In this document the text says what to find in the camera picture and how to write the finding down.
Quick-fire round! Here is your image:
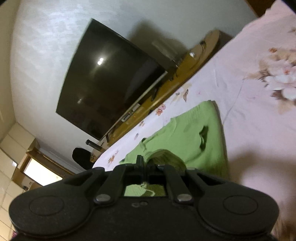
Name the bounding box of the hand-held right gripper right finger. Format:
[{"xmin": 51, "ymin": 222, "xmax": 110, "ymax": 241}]
[{"xmin": 148, "ymin": 163, "xmax": 223, "ymax": 205}]

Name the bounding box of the silver set-top box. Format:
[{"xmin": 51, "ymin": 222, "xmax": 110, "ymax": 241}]
[{"xmin": 121, "ymin": 104, "xmax": 142, "ymax": 122}]

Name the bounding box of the large black curved television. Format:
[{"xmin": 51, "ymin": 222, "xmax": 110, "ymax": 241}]
[{"xmin": 55, "ymin": 18, "xmax": 168, "ymax": 142}]

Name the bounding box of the wooden television cabinet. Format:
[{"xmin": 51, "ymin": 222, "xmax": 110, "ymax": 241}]
[{"xmin": 99, "ymin": 29, "xmax": 233, "ymax": 151}]

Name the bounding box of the wooden framed window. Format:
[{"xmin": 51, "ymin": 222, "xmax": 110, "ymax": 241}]
[{"xmin": 12, "ymin": 138, "xmax": 75, "ymax": 189}]

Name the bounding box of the green ribbed knit sweater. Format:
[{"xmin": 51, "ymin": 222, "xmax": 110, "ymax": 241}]
[{"xmin": 119, "ymin": 100, "xmax": 230, "ymax": 198}]

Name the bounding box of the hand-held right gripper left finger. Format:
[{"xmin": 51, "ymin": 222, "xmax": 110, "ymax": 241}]
[{"xmin": 63, "ymin": 155, "xmax": 148, "ymax": 205}]

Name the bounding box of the black thermos bottle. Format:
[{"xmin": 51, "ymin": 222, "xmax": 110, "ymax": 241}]
[{"xmin": 85, "ymin": 139, "xmax": 102, "ymax": 149}]

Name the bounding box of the floral pink bed sheet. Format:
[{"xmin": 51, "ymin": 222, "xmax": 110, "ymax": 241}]
[{"xmin": 92, "ymin": 0, "xmax": 296, "ymax": 241}]

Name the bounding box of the beige wardrobe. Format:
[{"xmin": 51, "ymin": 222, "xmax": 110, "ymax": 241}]
[{"xmin": 0, "ymin": 122, "xmax": 40, "ymax": 193}]

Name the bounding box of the black chair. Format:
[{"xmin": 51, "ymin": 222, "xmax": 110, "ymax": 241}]
[{"xmin": 72, "ymin": 147, "xmax": 97, "ymax": 171}]

